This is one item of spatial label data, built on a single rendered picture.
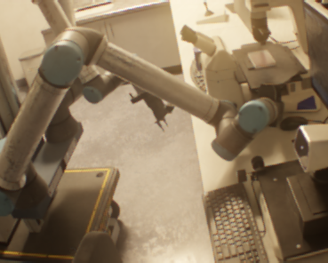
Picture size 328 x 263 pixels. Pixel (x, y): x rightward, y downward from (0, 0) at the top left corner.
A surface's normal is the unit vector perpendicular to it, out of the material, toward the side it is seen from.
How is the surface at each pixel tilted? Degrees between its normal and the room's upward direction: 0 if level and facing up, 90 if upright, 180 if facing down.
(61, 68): 85
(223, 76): 90
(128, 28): 90
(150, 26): 90
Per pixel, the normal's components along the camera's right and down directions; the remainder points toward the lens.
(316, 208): -0.18, -0.82
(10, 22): 0.05, 0.54
